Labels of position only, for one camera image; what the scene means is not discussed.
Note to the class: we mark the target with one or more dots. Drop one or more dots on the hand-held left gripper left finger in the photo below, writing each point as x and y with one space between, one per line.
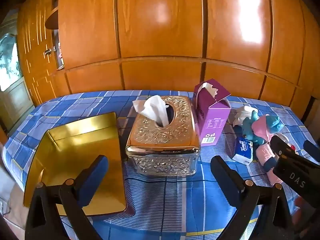
96 177

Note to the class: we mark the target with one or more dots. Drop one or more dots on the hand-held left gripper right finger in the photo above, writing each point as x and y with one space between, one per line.
225 177

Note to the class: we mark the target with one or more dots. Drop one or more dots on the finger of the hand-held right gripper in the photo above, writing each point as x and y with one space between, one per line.
311 148
278 144

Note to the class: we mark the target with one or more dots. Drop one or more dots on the pink and teal fuzzy sock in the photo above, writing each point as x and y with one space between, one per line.
266 157
262 130

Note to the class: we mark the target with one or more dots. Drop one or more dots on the blue white pocket tissue pack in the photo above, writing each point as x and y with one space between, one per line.
242 151

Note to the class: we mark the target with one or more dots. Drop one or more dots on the gold metal tin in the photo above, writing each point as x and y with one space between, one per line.
75 145

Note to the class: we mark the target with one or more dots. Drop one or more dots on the purple carton box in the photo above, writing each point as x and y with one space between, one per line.
212 122

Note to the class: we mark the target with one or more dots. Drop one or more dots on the blue plaid bedsheet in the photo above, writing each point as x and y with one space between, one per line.
162 200

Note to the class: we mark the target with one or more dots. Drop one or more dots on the ornate metal tissue box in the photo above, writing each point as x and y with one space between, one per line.
162 135

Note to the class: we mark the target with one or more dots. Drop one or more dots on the white tissue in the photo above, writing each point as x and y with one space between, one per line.
152 110

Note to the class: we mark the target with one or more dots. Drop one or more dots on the pink plush toy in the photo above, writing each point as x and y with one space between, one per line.
59 52

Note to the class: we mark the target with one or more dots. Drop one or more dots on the metal door knob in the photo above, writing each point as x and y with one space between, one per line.
48 52

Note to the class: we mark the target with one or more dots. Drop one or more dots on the wooden door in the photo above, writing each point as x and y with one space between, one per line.
37 55

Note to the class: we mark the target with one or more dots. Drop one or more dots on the frosted glass panel door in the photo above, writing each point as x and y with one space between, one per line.
7 60

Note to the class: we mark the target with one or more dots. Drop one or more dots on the wooden wardrobe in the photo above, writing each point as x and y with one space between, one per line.
162 30

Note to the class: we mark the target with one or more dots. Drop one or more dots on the curved wooden shelf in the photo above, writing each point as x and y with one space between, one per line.
52 18

